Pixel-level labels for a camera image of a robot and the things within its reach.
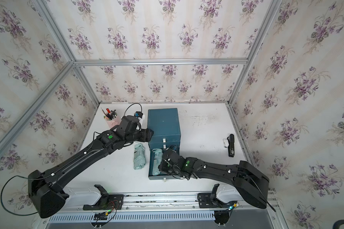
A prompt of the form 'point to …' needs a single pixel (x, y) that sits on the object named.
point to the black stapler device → (229, 143)
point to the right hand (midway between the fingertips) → (158, 168)
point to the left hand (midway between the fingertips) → (150, 133)
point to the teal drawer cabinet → (164, 132)
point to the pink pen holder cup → (112, 118)
